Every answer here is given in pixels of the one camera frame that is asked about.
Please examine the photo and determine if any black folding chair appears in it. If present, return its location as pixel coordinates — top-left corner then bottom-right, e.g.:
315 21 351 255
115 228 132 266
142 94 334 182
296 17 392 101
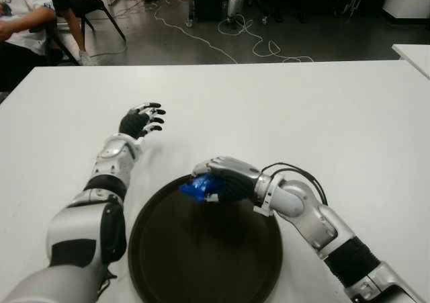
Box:
38 0 127 65

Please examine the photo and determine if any bare leg with white sneaker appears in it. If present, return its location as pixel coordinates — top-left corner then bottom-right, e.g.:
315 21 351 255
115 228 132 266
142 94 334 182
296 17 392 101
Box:
63 7 98 66

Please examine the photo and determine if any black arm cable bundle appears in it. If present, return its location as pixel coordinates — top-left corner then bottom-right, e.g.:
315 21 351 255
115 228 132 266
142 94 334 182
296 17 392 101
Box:
261 163 329 206
95 265 118 299

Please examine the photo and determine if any seated person in white shirt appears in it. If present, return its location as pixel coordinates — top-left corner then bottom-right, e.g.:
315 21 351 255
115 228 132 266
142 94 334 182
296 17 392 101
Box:
0 0 65 92

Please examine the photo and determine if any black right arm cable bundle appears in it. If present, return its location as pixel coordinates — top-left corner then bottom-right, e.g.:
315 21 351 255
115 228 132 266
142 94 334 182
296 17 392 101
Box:
261 163 329 206

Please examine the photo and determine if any folded metal stand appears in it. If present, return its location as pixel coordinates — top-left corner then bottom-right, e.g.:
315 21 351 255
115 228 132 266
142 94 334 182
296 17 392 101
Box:
334 0 366 17

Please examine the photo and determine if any black cabinet on casters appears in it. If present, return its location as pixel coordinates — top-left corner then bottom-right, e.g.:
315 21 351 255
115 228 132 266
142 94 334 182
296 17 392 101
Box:
187 0 229 27

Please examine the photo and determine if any white side table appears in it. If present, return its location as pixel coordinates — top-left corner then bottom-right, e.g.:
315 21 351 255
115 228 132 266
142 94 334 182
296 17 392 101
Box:
391 43 430 79

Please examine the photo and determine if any round dark brown tray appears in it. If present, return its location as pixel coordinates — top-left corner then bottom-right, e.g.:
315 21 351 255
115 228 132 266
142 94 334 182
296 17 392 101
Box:
127 173 284 303

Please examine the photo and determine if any blue Oreo packet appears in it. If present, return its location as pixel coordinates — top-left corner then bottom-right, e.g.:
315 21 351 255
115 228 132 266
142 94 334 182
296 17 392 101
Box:
179 173 224 204

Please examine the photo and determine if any black left arm cable bundle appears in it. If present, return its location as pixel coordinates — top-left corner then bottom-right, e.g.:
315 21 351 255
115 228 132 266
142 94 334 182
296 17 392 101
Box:
95 265 118 299

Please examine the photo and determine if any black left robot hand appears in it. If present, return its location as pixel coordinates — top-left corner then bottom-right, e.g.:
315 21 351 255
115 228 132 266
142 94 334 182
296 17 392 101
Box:
118 102 167 139

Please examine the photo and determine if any white curved machine housing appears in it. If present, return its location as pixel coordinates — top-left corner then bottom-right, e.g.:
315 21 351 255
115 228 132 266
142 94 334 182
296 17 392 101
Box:
381 0 430 20

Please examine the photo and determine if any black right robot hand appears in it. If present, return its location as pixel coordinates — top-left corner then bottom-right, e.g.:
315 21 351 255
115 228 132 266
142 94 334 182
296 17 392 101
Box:
191 155 262 204

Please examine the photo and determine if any white floor cable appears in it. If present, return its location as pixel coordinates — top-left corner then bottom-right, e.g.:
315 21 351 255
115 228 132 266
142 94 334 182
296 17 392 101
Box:
147 0 315 64

